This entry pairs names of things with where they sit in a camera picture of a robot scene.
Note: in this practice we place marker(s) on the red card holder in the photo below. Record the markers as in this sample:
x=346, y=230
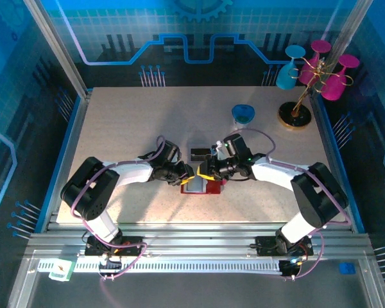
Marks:
x=215, y=187

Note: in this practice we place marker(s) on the black card with white stripe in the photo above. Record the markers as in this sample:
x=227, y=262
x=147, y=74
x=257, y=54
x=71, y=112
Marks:
x=194, y=150

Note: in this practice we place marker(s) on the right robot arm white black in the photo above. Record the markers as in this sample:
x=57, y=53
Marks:
x=321, y=195

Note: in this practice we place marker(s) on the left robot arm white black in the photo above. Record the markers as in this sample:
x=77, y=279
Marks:
x=90, y=189

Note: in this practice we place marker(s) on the blue transparent goblet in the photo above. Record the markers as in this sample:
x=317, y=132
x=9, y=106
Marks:
x=242, y=114

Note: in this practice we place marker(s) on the light blue wine glass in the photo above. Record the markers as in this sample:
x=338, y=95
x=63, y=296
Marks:
x=287, y=77

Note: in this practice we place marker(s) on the small black electronics board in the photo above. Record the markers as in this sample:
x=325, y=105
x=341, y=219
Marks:
x=288, y=269
x=110, y=265

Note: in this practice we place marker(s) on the pink wine glass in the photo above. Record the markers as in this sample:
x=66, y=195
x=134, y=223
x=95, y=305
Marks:
x=309, y=72
x=333, y=88

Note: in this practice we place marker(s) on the green white small box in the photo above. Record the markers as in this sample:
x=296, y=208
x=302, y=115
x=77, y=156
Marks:
x=61, y=270

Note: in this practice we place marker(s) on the small blue block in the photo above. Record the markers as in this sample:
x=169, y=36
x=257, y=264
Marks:
x=346, y=268

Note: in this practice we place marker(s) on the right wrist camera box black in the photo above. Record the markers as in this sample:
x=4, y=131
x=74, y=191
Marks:
x=236, y=145

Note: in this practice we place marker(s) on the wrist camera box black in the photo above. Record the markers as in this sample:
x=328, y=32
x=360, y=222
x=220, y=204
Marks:
x=172, y=150
x=236, y=145

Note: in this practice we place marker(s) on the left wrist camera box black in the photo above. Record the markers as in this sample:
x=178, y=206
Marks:
x=172, y=150

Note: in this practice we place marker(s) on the aluminium profile frame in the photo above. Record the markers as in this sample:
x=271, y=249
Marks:
x=195, y=239

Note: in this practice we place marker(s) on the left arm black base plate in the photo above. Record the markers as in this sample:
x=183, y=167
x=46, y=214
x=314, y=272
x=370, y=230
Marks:
x=131, y=247

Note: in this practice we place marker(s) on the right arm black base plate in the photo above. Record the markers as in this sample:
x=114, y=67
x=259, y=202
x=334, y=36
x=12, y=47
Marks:
x=266, y=247

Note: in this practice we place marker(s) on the blue table side rail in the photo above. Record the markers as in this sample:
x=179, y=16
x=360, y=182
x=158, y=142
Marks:
x=67, y=144
x=332, y=144

